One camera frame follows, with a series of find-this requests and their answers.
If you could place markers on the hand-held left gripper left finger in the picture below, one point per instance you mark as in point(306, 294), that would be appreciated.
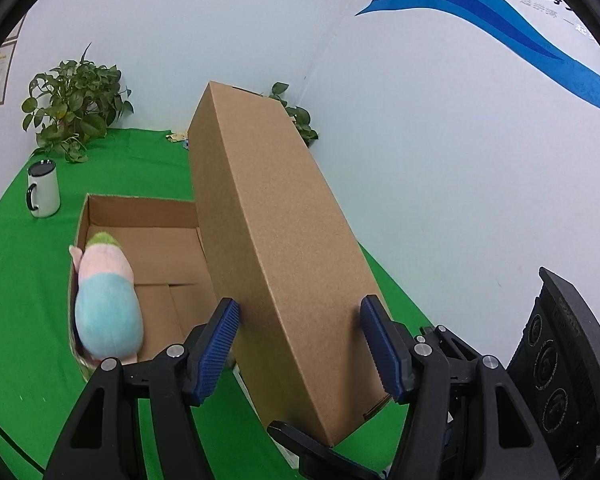
point(219, 347)

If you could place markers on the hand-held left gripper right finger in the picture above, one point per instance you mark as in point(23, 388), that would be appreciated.
point(380, 355)

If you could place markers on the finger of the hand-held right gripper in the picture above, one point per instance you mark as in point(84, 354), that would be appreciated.
point(445, 337)
point(320, 452)

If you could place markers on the cardboard tray box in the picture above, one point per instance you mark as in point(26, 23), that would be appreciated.
point(155, 255)

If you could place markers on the pastel plush toy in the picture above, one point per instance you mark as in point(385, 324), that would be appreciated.
point(107, 310)

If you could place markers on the long brown cardboard box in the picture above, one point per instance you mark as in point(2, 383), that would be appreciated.
point(270, 240)

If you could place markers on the yellow packet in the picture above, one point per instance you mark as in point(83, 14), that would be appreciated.
point(176, 136)

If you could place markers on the white enamel mug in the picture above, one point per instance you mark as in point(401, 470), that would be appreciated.
point(45, 192)

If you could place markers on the small potted pothos plant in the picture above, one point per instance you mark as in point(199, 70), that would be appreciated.
point(300, 120)

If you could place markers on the large potted pothos plant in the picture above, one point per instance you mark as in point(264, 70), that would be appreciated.
point(75, 100)

